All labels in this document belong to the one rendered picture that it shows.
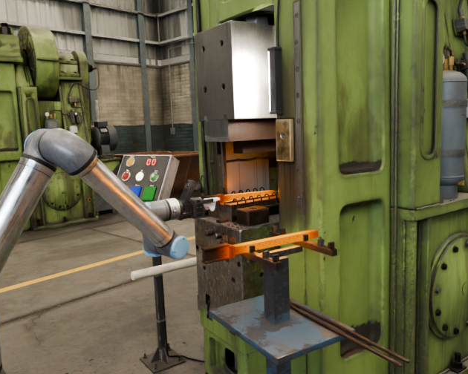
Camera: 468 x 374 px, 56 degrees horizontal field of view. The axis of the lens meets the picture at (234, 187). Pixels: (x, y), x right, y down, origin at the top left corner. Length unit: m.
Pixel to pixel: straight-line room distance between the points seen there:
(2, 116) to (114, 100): 4.85
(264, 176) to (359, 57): 0.81
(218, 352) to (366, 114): 1.32
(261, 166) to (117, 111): 9.02
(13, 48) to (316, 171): 5.56
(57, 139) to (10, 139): 5.24
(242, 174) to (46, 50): 4.95
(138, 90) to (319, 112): 10.05
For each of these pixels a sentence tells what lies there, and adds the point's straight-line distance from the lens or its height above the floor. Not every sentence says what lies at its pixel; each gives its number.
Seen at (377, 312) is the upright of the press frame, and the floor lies 0.48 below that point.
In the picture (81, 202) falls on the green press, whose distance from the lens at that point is 6.93.
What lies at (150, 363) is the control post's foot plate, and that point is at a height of 0.01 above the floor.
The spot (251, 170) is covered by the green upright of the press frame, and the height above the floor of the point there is 1.10.
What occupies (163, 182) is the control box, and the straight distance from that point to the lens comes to 2.28.
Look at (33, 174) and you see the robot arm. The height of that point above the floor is 1.21.
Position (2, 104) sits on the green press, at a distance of 6.73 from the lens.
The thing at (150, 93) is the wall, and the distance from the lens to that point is 11.79.
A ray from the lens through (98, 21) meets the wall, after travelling 11.44.
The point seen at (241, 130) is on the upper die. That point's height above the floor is 1.31.
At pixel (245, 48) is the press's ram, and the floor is 1.66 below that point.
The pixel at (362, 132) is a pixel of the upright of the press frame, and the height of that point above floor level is 1.29.
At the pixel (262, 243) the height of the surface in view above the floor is 0.97.
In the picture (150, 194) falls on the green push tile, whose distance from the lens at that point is 2.29.
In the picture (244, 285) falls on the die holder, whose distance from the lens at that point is 1.87.
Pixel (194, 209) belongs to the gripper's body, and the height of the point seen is 0.99.
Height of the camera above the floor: 1.33
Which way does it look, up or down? 8 degrees down
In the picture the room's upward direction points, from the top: 2 degrees counter-clockwise
